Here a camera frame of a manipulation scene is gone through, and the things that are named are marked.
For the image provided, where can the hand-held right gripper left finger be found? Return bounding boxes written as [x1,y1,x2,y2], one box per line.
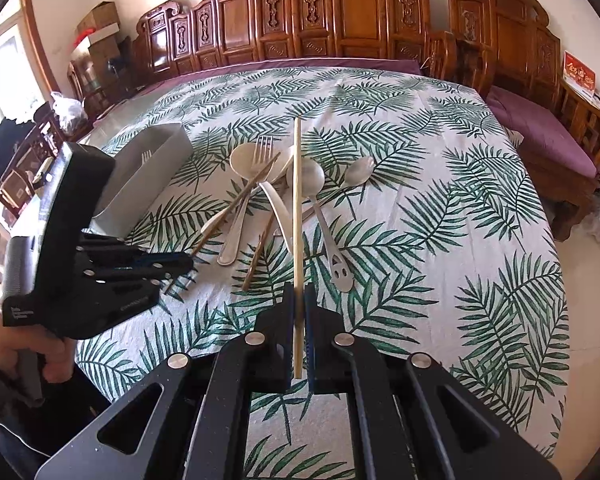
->
[35,282,301,480]

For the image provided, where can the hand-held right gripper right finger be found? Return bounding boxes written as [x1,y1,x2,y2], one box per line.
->
[302,284,563,480]

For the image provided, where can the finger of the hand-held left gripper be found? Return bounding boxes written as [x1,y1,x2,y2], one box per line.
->
[82,266,188,295]
[78,231,194,268]

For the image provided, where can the bronze chopstick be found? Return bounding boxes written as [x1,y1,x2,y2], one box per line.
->
[164,151,282,295]
[241,212,277,292]

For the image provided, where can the grey utensil box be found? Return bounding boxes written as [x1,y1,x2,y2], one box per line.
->
[91,122,195,238]

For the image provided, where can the long metal fork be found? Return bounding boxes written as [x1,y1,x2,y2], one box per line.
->
[216,135,276,267]

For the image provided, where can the bamboo chopstick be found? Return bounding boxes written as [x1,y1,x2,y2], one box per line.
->
[292,117,304,380]

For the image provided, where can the beige plastic spoon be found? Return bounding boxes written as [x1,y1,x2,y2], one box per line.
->
[229,142,295,257]
[200,146,297,235]

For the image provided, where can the metal spoon with cutout handle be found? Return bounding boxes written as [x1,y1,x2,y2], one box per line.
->
[291,159,355,294]

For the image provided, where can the person's left hand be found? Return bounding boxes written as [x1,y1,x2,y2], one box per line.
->
[0,310,77,386]

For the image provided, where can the black bag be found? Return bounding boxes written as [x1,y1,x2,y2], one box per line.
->
[0,116,37,173]

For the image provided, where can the white plastic bag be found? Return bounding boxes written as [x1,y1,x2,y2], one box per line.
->
[49,91,89,136]

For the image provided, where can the wooden chair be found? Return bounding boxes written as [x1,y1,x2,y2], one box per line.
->
[66,55,133,118]

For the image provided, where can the leaf-print tablecloth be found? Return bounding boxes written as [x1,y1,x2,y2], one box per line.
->
[72,66,571,480]

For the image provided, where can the small beige spoon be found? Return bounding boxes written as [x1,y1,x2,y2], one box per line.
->
[274,156,376,238]

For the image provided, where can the stack of cardboard boxes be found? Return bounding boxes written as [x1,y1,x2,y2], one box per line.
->
[74,1,122,63]

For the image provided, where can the long purple seat cushion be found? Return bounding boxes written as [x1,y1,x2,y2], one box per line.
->
[145,56,423,92]

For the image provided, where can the long carved wooden sofa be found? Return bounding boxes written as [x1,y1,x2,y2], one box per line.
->
[130,0,458,93]

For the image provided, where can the carved wooden armchair sofa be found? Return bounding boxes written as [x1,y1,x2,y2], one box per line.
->
[447,0,600,242]

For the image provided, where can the red card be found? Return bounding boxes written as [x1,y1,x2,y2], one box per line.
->
[561,51,598,97]

